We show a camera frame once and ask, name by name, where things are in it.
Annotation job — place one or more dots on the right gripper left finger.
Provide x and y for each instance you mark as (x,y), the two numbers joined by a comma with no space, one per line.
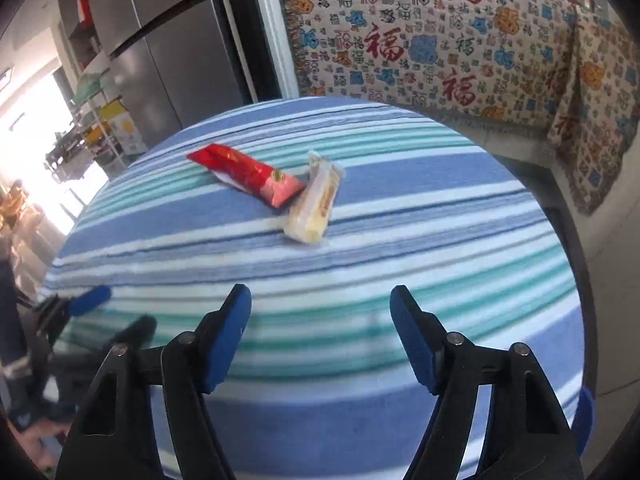
(193,364)

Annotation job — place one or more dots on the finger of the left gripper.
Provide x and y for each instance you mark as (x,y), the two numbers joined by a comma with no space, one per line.
(136,335)
(88,301)

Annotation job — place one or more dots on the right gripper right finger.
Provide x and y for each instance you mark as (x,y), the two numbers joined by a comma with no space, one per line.
(452,369)

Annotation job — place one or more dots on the white metal storage rack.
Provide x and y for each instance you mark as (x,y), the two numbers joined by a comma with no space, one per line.
(89,139)

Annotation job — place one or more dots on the clear wrapped bread stick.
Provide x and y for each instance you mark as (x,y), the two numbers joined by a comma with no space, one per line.
(309,216)

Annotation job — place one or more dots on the yellow green cardboard box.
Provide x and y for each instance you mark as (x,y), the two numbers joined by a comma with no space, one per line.
(125,131)

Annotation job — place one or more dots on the red long snack wrapper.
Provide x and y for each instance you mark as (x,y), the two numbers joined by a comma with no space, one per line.
(273,186)

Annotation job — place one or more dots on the blue green striped tablecloth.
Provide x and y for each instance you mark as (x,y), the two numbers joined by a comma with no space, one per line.
(320,387)

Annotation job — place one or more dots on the grey steel refrigerator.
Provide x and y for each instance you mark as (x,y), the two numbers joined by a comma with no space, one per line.
(174,62)

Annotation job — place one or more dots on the small patterned fu blanket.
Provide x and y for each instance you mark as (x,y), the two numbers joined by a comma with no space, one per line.
(597,117)

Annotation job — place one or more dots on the large patterned fu blanket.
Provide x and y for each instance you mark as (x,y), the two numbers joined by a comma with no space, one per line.
(498,59)

